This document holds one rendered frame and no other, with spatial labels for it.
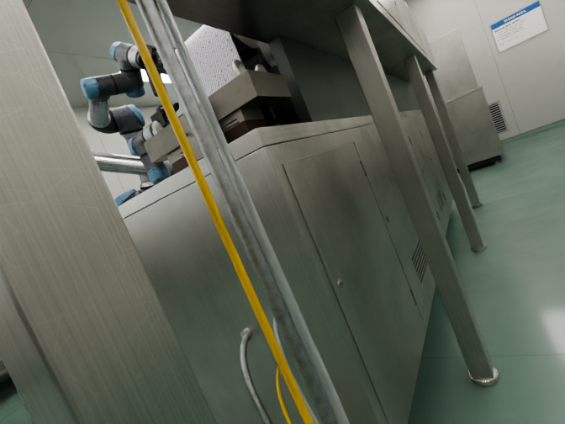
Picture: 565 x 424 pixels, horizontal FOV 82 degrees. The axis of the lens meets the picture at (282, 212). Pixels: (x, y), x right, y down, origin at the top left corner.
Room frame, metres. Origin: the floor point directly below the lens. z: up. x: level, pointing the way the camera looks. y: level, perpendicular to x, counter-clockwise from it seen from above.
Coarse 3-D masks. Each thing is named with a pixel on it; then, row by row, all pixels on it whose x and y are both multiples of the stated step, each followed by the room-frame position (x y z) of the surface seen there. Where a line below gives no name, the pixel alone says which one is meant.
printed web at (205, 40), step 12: (192, 36) 1.03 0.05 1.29; (204, 36) 0.99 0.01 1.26; (216, 36) 0.97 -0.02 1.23; (228, 36) 0.95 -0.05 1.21; (192, 48) 1.02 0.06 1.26; (204, 48) 1.00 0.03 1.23; (216, 48) 0.97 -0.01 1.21; (180, 60) 1.05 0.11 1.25; (192, 60) 1.03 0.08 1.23; (252, 60) 1.05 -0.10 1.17
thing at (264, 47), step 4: (260, 44) 1.04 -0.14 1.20; (264, 44) 1.07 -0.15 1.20; (268, 44) 1.09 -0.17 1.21; (260, 48) 1.04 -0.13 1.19; (264, 48) 1.06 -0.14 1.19; (268, 48) 1.08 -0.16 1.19; (260, 52) 1.04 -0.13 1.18; (264, 52) 1.05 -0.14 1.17; (268, 52) 1.07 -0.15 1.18; (264, 56) 1.04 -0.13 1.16; (268, 56) 1.06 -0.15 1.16; (264, 60) 1.04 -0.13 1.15; (268, 60) 1.05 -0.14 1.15; (272, 60) 1.08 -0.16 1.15; (268, 64) 1.05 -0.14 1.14; (272, 64) 1.07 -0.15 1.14; (276, 64) 1.09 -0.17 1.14
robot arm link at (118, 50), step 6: (114, 42) 1.28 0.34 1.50; (120, 42) 1.27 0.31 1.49; (114, 48) 1.26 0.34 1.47; (120, 48) 1.25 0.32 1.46; (126, 48) 1.24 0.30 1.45; (114, 54) 1.27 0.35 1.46; (120, 54) 1.25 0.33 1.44; (126, 54) 1.24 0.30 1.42; (114, 60) 1.30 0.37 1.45; (120, 60) 1.27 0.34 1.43; (126, 60) 1.25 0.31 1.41; (120, 66) 1.29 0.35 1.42; (126, 66) 1.28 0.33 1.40; (132, 66) 1.28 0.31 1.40
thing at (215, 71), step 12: (228, 48) 0.95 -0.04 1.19; (204, 60) 1.00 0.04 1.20; (216, 60) 0.98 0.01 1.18; (228, 60) 0.96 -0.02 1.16; (240, 60) 0.94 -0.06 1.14; (204, 72) 1.01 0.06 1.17; (216, 72) 0.99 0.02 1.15; (228, 72) 0.97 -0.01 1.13; (204, 84) 1.02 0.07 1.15; (216, 84) 1.00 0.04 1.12
